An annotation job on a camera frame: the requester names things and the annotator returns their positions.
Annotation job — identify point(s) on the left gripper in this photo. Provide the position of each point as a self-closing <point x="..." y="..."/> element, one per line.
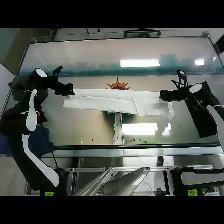
<point x="65" y="89"/>

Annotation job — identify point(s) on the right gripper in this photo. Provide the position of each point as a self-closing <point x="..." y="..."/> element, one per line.
<point x="170" y="95"/>

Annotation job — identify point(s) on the white shirt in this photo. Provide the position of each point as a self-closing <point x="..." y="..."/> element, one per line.
<point x="126" y="101"/>

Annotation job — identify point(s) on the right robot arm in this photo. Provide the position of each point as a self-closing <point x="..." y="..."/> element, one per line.
<point x="203" y="113"/>

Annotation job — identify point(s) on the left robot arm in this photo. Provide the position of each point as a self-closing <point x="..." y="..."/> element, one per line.
<point x="31" y="116"/>

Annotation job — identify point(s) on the blue garment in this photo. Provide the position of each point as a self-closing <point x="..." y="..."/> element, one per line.
<point x="40" y="143"/>

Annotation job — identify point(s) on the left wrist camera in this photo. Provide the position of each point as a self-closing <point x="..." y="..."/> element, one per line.
<point x="57" y="72"/>

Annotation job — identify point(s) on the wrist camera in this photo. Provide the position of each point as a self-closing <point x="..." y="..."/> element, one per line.
<point x="57" y="72"/>
<point x="181" y="79"/>

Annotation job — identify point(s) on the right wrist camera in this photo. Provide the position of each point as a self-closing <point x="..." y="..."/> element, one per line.
<point x="181" y="79"/>

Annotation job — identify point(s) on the silver frame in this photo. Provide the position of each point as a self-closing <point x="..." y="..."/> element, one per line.
<point x="133" y="181"/>

